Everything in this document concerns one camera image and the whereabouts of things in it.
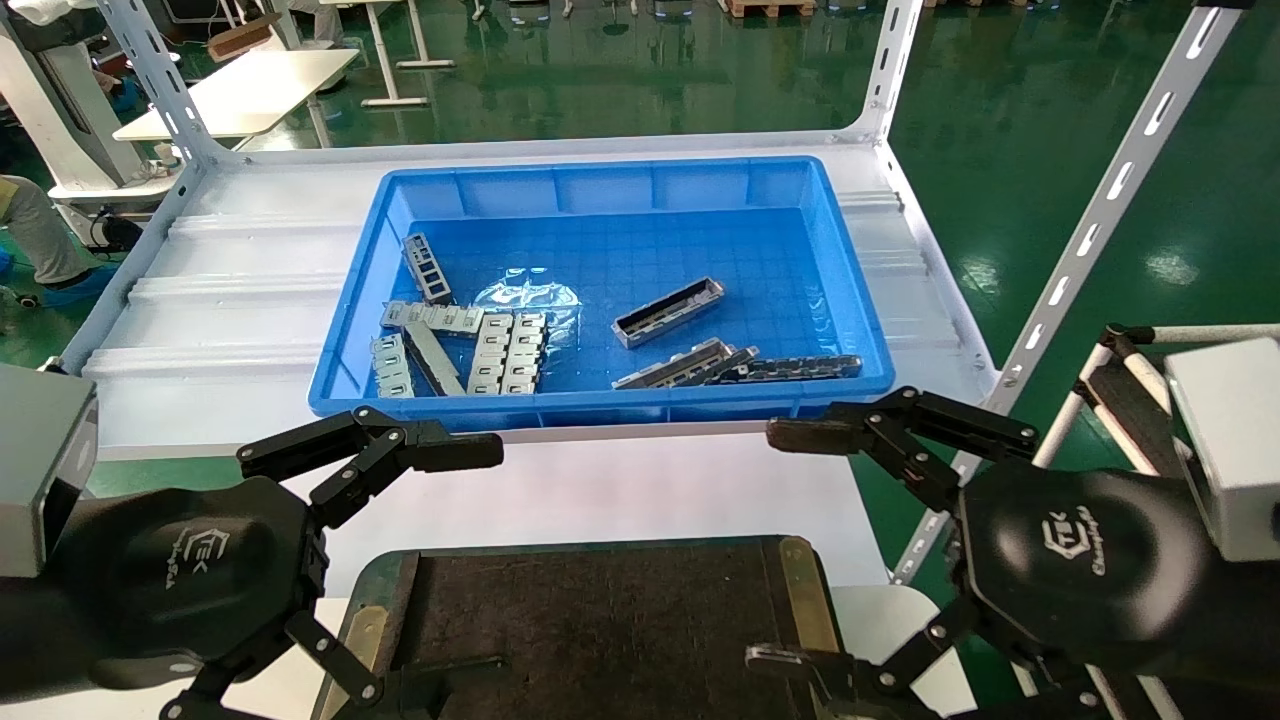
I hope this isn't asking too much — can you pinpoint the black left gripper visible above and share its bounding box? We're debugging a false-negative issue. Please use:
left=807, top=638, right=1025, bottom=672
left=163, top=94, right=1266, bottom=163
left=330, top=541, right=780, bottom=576
left=55, top=405, right=506, bottom=720

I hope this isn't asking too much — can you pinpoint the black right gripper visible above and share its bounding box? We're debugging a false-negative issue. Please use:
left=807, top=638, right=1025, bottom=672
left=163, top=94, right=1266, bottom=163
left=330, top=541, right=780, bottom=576
left=745, top=387, right=1216, bottom=720

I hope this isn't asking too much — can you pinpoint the silver metal channel part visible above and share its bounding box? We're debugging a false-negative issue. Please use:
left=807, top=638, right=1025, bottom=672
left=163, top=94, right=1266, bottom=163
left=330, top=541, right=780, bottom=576
left=612, top=277, right=726, bottom=350
left=612, top=338, right=736, bottom=391

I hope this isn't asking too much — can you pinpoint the black flat container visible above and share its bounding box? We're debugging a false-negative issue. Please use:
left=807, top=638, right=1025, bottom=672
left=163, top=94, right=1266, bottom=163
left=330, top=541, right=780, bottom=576
left=310, top=535, right=851, bottom=720

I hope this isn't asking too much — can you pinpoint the white metal shelf rack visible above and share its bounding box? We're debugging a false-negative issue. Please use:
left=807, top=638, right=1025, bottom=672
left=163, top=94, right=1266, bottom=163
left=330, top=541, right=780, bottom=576
left=60, top=0, right=1256, bottom=586

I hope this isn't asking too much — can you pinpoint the clear plastic bag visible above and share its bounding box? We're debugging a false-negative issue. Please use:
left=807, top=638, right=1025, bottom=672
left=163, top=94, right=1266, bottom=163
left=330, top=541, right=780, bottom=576
left=470, top=266, right=583, bottom=339

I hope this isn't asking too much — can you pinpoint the blue plastic bin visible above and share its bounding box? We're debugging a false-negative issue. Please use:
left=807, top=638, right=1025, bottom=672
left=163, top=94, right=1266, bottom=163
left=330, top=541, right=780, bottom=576
left=308, top=155, right=896, bottom=433

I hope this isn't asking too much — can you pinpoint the white rectangular table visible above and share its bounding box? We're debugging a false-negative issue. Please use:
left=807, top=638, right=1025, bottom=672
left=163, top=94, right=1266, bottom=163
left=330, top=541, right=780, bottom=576
left=113, top=48, right=361, bottom=141

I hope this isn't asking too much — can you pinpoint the brown cardboard box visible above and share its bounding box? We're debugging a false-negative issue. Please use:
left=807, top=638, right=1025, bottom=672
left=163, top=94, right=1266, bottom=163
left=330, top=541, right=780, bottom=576
left=207, top=12, right=286, bottom=63

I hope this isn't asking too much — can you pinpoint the white machine stand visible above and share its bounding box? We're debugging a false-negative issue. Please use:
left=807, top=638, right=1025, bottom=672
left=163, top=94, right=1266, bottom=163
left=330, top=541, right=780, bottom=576
left=0, top=0, right=186, bottom=201

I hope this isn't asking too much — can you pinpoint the silver metal bracket part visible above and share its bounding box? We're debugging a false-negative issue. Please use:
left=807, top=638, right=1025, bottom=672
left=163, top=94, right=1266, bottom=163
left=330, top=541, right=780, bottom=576
left=370, top=333, right=415, bottom=399
left=500, top=312, right=548, bottom=397
left=405, top=322, right=468, bottom=398
left=380, top=300, right=486, bottom=338
left=466, top=312, right=514, bottom=397

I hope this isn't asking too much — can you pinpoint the dark metal bracket part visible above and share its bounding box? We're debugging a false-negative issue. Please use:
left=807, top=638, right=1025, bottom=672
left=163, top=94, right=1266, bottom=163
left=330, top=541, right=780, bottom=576
left=720, top=354, right=863, bottom=386

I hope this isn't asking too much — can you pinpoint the white tube frame cart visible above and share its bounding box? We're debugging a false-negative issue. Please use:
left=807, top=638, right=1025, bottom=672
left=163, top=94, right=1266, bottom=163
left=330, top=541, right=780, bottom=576
left=1030, top=322, right=1280, bottom=481

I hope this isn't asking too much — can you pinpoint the perforated grey metal bracket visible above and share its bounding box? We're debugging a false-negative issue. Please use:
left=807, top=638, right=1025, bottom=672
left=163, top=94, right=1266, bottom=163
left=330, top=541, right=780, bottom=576
left=402, top=232, right=456, bottom=305

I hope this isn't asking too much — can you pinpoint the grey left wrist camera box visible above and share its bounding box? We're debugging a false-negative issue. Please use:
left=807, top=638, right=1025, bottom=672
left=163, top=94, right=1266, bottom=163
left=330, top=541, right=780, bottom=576
left=0, top=362, right=99, bottom=579

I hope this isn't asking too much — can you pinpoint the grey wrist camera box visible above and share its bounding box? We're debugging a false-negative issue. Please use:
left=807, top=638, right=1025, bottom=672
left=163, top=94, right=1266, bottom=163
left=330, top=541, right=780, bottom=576
left=1165, top=337, right=1280, bottom=563
left=0, top=362, right=99, bottom=579

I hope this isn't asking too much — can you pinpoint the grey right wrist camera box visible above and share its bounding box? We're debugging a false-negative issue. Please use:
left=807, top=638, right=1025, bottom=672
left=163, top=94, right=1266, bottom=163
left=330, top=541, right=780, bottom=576
left=1165, top=337, right=1280, bottom=563

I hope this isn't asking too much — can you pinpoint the black cable coil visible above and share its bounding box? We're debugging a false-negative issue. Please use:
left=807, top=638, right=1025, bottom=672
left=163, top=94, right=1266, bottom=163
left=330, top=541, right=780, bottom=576
left=92, top=205, right=143, bottom=253

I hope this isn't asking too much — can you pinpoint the white table leg frame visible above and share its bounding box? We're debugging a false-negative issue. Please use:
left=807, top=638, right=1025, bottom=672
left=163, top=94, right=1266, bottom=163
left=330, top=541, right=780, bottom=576
left=360, top=0, right=456, bottom=109

